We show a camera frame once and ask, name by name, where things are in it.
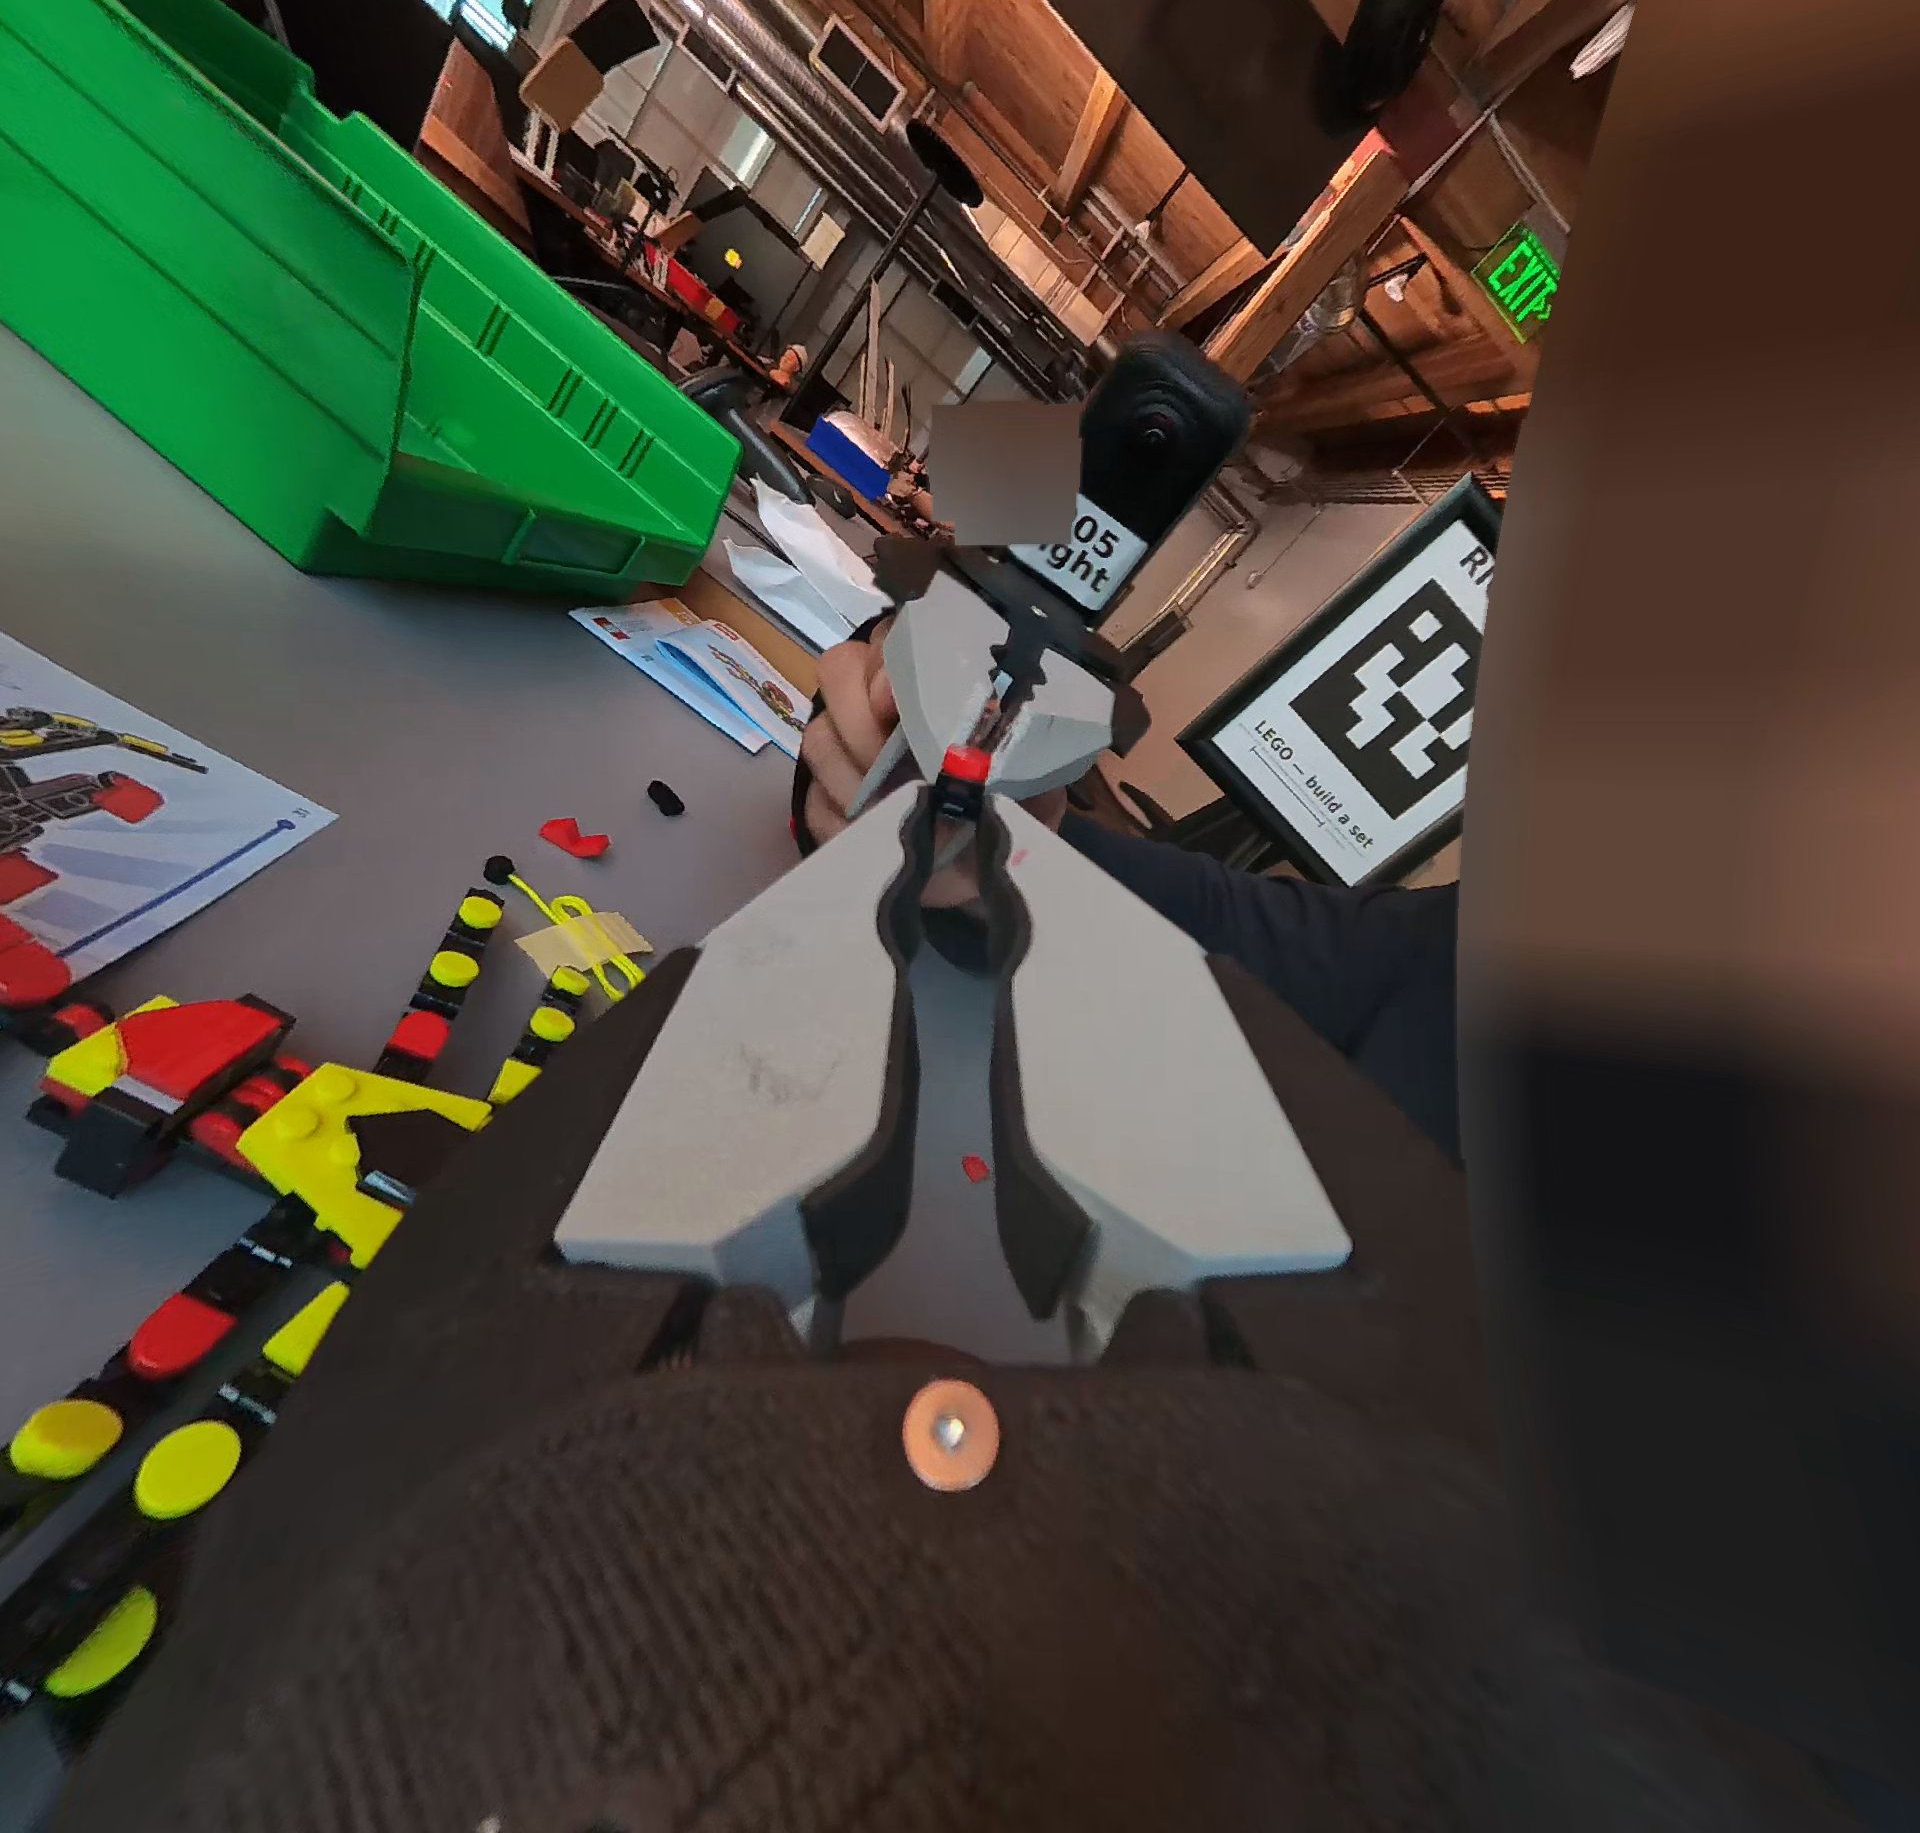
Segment person's right hand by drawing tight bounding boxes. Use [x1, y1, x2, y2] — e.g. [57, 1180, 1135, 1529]
[794, 645, 1074, 914]

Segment green exit sign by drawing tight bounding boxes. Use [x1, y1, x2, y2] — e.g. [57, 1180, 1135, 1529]
[1475, 222, 1563, 344]

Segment person's right forearm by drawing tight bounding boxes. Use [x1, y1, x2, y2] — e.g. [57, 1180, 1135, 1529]
[1058, 812, 1465, 1159]

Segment white paper bags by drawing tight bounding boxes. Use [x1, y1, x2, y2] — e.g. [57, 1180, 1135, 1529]
[723, 480, 894, 652]

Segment small white blue leaflet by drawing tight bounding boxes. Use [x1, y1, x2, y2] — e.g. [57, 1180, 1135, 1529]
[571, 597, 820, 756]

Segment black round wall fan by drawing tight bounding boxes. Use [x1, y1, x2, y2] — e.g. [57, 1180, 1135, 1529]
[1318, 0, 1457, 139]

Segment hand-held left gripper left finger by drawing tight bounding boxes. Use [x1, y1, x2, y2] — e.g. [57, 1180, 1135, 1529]
[552, 785, 924, 1303]

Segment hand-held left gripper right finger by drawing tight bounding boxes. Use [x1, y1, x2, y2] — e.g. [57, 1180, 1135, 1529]
[983, 789, 1354, 1363]

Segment yellow cord with black ball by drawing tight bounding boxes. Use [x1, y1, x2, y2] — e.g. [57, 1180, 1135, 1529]
[484, 855, 652, 997]

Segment green plastic bin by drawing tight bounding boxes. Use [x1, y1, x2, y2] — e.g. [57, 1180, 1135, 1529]
[0, 0, 745, 586]

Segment black floor lamp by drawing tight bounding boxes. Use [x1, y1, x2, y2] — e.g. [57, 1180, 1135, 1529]
[780, 115, 989, 424]

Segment open building instruction booklet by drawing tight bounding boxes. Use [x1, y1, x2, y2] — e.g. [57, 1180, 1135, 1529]
[0, 634, 341, 1009]

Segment red yellow toy brick scorpion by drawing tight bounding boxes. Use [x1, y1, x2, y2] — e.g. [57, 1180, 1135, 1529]
[0, 887, 601, 1715]

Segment framed marker sign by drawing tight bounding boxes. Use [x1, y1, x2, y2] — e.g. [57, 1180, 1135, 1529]
[1179, 469, 1508, 887]

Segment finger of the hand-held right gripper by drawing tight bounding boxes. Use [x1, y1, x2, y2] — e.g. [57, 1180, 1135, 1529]
[886, 579, 1011, 763]
[989, 654, 1123, 801]

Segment masking tape strip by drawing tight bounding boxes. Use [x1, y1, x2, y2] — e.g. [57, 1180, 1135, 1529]
[513, 906, 657, 965]

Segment white wall vent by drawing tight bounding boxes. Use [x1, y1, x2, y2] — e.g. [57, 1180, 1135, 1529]
[811, 19, 909, 117]

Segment wooden pillar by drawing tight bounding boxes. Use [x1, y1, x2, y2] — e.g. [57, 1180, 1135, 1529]
[1200, 122, 1417, 382]

